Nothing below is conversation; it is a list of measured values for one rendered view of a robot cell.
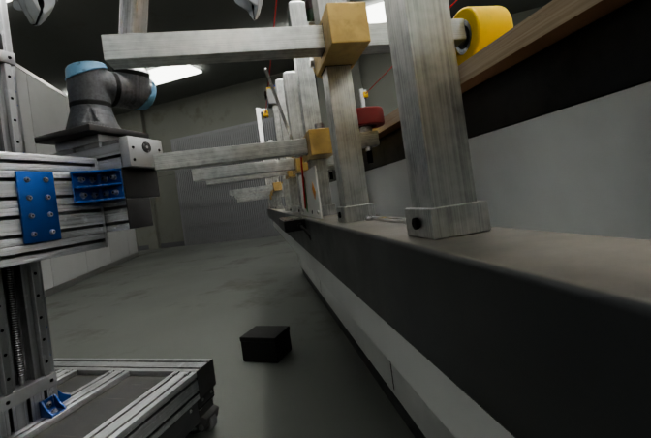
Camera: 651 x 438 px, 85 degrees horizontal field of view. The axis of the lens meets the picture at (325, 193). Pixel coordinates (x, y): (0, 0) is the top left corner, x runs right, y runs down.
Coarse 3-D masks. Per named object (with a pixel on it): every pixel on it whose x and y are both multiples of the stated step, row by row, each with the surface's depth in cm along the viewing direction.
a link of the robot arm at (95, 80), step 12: (72, 72) 109; (84, 72) 110; (96, 72) 112; (108, 72) 117; (72, 84) 109; (84, 84) 110; (96, 84) 112; (108, 84) 115; (120, 84) 118; (72, 96) 110; (84, 96) 110; (96, 96) 111; (108, 96) 116
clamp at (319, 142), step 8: (320, 128) 67; (328, 128) 68; (304, 136) 72; (312, 136) 67; (320, 136) 67; (328, 136) 68; (312, 144) 67; (320, 144) 67; (328, 144) 68; (312, 152) 67; (320, 152) 67; (328, 152) 68; (304, 160) 76
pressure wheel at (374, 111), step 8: (360, 112) 70; (368, 112) 70; (376, 112) 71; (360, 120) 71; (368, 120) 70; (376, 120) 71; (384, 120) 73; (360, 128) 74; (368, 128) 73; (368, 152) 74; (368, 160) 74
